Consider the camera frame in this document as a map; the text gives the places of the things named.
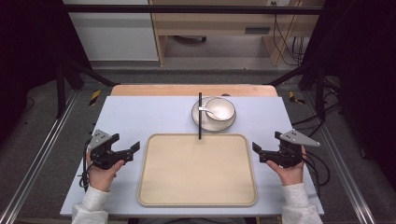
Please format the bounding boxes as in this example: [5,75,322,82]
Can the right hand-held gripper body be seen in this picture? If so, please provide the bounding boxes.
[259,129,321,169]

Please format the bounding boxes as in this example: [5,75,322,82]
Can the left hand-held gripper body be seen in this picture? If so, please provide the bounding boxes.
[88,129,135,171]

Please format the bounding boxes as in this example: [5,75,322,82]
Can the person's right hand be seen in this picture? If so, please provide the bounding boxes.
[265,145,308,188]

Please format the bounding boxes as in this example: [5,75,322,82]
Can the person's left hand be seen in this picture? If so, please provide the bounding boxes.
[85,148,126,192]

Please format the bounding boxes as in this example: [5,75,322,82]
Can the yellow black striped tape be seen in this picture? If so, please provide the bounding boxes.
[88,89,103,107]
[287,91,306,105]

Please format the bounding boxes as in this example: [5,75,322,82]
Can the white round plate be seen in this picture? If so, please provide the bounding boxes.
[191,96,237,133]

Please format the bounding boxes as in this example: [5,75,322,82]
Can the white bowl with dark rim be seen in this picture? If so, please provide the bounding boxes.
[205,96,236,122]

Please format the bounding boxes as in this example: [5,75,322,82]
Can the black metal stand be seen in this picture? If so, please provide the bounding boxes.
[55,57,121,119]
[263,57,329,123]

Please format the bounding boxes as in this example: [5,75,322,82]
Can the black chopsticks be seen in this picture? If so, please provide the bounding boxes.
[198,91,204,141]

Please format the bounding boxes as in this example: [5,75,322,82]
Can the wooden table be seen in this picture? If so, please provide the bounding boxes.
[109,83,279,98]

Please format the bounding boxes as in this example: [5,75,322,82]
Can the white ceramic spoon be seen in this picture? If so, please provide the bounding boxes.
[198,105,224,121]

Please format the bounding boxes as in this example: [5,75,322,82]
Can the beige rectangular tray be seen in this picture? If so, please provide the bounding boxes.
[136,133,259,208]

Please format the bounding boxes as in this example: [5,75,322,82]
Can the white cabinet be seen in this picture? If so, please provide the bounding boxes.
[62,0,160,63]

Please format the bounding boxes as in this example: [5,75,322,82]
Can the black curtain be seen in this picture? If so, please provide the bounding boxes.
[300,0,396,189]
[0,0,92,147]

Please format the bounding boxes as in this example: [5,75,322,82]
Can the light wooden desk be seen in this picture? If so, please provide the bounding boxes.
[148,0,325,67]

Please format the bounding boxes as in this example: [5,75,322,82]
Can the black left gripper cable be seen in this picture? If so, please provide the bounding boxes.
[78,139,95,192]

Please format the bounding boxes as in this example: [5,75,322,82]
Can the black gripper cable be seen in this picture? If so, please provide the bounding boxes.
[301,150,332,198]
[78,139,95,192]

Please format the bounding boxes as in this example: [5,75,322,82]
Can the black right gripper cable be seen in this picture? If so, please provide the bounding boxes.
[301,150,332,198]

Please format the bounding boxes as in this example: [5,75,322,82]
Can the black floor cables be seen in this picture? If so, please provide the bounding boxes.
[290,76,345,138]

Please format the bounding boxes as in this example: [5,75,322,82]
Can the aluminium rail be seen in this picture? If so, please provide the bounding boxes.
[302,92,378,224]
[0,89,79,224]

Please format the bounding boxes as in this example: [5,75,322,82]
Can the bundle of hanging black cables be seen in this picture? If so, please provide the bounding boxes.
[271,1,308,67]

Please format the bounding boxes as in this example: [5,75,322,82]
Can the black horizontal frame bar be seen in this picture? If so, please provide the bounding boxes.
[62,4,325,15]

